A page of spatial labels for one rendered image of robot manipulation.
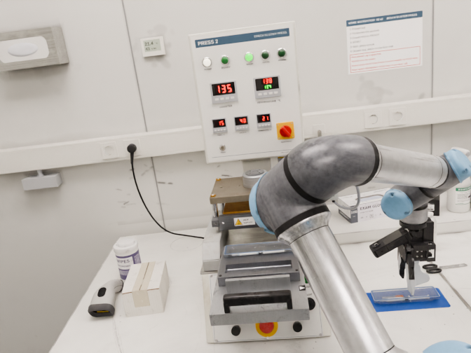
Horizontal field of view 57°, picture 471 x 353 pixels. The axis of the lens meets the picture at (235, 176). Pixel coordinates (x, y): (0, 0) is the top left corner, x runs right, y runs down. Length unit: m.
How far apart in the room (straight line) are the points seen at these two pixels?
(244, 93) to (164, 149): 0.57
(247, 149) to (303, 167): 0.68
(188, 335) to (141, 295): 0.20
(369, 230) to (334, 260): 0.92
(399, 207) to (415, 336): 0.36
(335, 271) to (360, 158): 0.21
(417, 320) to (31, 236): 1.66
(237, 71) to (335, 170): 0.71
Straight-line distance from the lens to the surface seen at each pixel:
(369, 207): 1.80
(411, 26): 1.95
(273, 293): 0.98
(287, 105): 1.42
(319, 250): 0.82
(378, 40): 1.91
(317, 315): 1.26
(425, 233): 1.32
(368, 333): 0.82
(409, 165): 0.94
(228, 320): 1.02
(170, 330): 1.38
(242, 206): 1.32
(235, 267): 1.15
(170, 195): 1.97
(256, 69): 1.40
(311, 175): 0.78
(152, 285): 1.44
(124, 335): 1.41
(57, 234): 2.19
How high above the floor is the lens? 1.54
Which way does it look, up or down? 17 degrees down
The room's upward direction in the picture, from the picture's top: 7 degrees counter-clockwise
